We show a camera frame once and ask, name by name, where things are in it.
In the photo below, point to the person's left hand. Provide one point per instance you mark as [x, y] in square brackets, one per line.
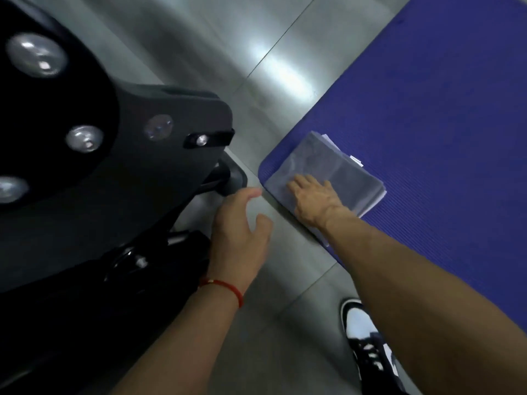
[234, 246]

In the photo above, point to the person's right hand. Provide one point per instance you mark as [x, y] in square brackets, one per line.
[319, 203]

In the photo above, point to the purple ribbed mat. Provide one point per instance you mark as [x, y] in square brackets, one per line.
[432, 98]

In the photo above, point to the person's right forearm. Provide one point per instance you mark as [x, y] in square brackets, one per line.
[432, 308]

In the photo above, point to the person's left forearm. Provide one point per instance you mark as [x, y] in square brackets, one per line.
[185, 349]

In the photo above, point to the black weight stack machine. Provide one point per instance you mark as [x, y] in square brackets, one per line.
[144, 168]

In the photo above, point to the black and white sneaker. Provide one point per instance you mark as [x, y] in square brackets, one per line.
[358, 320]

